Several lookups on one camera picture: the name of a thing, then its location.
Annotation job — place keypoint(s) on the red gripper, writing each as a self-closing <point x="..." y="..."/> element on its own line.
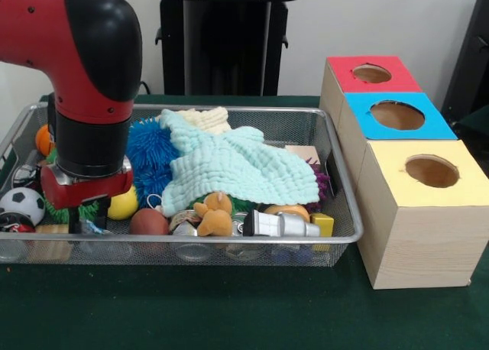
<point x="88" y="191"/>

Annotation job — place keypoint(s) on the bottle with blue label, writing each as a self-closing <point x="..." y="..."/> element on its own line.
<point x="91" y="227"/>

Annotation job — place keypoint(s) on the blue spiky rubber ball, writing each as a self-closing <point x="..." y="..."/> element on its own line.
<point x="149" y="143"/>

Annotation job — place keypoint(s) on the light blue waffle cloth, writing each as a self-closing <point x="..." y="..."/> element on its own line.
<point x="248" y="166"/>

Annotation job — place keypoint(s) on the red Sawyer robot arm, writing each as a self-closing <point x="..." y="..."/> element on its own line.
<point x="88" y="78"/>

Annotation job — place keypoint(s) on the shallow clear mesh bin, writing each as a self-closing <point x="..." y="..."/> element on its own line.
<point x="191" y="254"/>

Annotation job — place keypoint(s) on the wooden box with three holes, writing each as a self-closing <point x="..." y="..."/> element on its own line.
<point x="420" y="243"/>

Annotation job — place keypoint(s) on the green spiky rubber ball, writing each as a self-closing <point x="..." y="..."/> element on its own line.
<point x="89" y="208"/>

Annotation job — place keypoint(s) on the smooth yellow ball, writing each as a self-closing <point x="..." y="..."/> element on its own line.
<point x="124" y="206"/>

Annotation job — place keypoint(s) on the small brown toy football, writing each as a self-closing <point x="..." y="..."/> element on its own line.
<point x="149" y="222"/>

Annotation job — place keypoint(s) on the small black-white soccer ball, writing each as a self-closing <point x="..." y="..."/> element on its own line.
<point x="23" y="205"/>

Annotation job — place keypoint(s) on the small orange basketball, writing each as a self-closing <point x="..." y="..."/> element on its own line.
<point x="43" y="141"/>

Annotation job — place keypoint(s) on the tan plush animal toy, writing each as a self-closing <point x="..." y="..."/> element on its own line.
<point x="214" y="222"/>

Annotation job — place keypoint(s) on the dark green table cloth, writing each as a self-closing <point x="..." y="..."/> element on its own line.
<point x="191" y="308"/>

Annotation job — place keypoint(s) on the cream knitted cloth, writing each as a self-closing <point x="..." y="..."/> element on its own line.
<point x="206" y="118"/>

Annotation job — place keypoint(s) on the black equipment case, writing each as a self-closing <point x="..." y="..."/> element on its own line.
<point x="470" y="78"/>

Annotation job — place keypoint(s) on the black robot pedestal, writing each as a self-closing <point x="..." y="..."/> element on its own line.
<point x="229" y="40"/>

